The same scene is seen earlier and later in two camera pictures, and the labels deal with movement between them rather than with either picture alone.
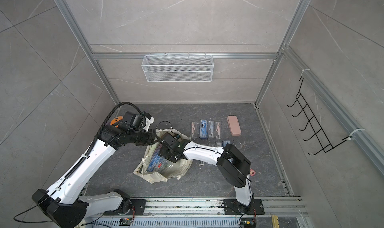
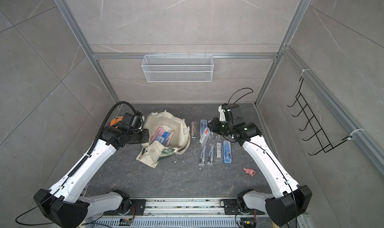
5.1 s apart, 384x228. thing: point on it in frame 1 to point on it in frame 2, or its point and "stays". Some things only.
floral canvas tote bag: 181,168 to 168,135
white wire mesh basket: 177,68 stays
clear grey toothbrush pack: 193,129 stays
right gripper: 164,152 to 213,127
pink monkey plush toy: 252,172 stays
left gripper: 152,133 stays
